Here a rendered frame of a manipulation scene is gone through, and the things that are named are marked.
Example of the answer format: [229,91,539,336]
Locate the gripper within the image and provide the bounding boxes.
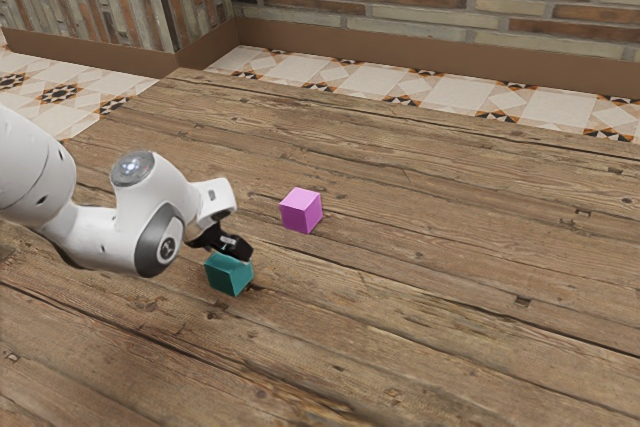
[184,211,255,265]

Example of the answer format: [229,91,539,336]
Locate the teal block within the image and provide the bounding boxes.
[203,251,255,297]

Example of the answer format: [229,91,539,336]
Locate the pink block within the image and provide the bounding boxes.
[278,186,324,235]

